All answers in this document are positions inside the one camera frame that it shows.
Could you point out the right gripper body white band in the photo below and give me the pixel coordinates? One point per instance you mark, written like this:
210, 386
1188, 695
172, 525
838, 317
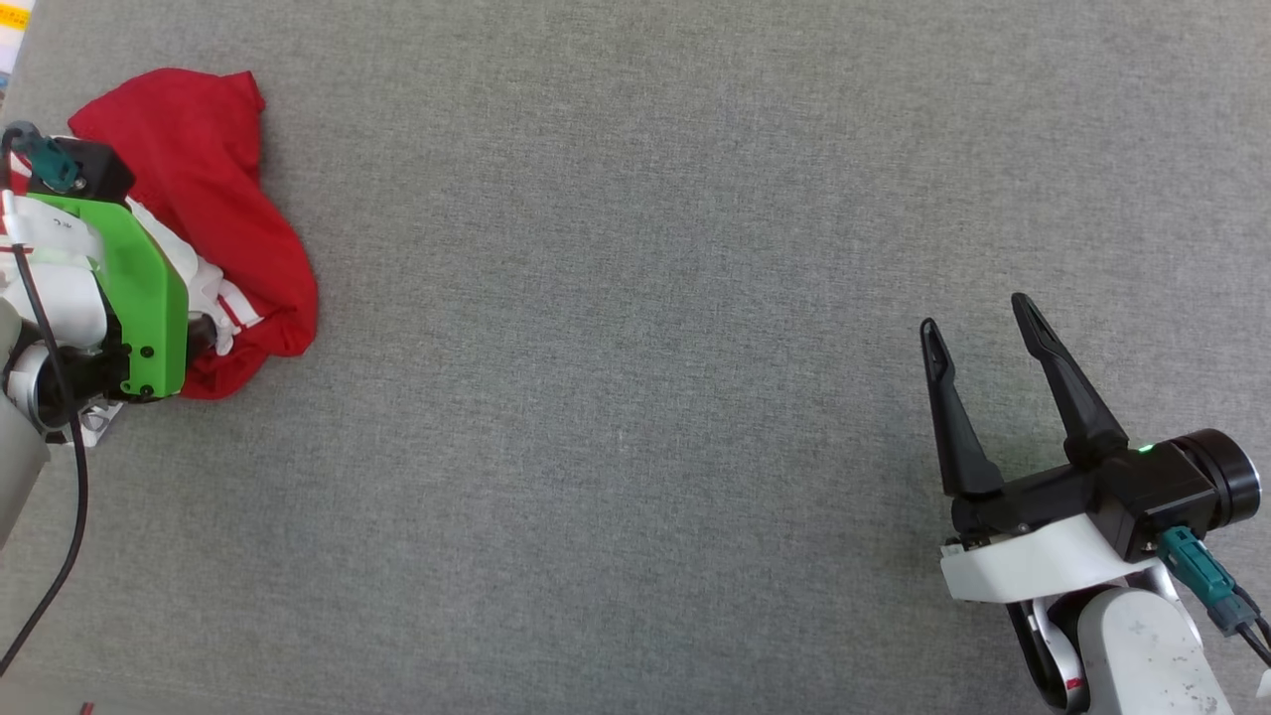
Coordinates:
1043, 556

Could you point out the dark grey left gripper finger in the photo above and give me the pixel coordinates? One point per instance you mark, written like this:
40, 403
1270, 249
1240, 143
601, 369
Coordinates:
201, 338

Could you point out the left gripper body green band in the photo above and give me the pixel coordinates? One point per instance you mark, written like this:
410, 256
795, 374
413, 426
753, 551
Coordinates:
149, 298

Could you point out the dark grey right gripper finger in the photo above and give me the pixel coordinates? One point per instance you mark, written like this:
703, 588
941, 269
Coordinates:
1077, 407
958, 427

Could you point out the red and white basketball jersey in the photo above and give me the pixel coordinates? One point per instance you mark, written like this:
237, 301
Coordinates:
199, 169

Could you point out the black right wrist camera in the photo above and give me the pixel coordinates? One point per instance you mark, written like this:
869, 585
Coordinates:
1172, 487

